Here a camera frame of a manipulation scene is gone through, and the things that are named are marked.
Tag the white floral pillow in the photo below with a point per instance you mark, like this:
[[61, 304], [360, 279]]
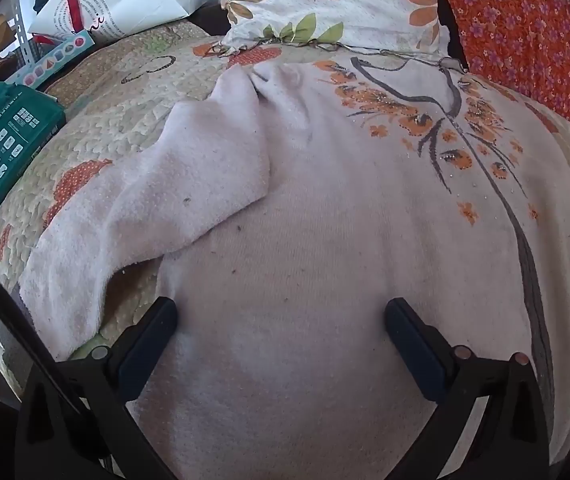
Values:
[[335, 5]]

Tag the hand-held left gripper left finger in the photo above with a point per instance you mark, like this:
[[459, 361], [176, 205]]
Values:
[[146, 345]]

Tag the pale blue colourful-dots box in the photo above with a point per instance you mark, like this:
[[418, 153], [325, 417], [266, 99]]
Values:
[[47, 62]]

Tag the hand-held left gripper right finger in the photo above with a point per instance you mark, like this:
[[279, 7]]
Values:
[[415, 350]]

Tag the pale pink flower-print sweater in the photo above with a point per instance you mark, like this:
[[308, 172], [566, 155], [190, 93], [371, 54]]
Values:
[[315, 210]]

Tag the orange purple-flower cloth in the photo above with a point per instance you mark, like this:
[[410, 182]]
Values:
[[525, 30]]

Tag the green printed box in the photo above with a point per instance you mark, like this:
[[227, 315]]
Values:
[[5, 150]]

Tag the grey metal shelf post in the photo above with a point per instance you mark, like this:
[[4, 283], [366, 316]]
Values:
[[20, 25]]

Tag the heart-pattern quilt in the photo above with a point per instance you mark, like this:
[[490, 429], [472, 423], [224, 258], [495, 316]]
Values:
[[115, 110]]

